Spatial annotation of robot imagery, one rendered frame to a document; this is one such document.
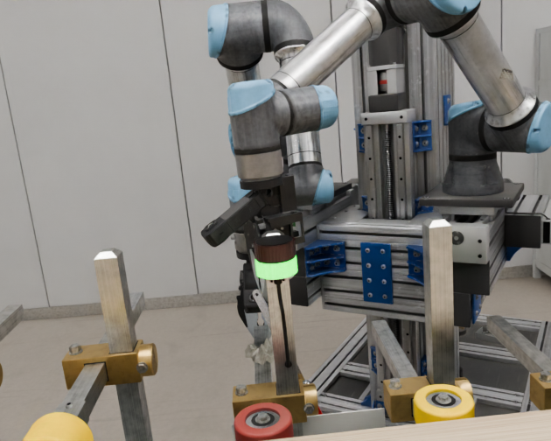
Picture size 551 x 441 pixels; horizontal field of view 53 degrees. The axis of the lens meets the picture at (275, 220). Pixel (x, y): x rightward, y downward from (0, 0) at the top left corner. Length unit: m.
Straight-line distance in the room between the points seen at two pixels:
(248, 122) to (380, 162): 0.84
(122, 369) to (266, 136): 0.42
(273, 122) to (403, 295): 0.84
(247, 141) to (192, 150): 2.63
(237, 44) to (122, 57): 2.28
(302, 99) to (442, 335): 0.43
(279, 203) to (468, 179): 0.67
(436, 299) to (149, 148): 2.82
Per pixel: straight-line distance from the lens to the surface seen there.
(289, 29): 1.29
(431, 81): 1.65
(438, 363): 0.93
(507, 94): 1.30
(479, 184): 1.45
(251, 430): 0.78
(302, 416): 0.93
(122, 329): 0.88
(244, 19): 1.30
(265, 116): 0.85
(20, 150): 3.79
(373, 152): 1.63
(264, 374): 0.99
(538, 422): 0.81
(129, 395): 0.93
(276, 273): 0.76
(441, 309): 0.90
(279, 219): 0.88
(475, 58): 1.23
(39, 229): 3.84
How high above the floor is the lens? 1.34
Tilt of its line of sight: 13 degrees down
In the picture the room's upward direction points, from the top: 5 degrees counter-clockwise
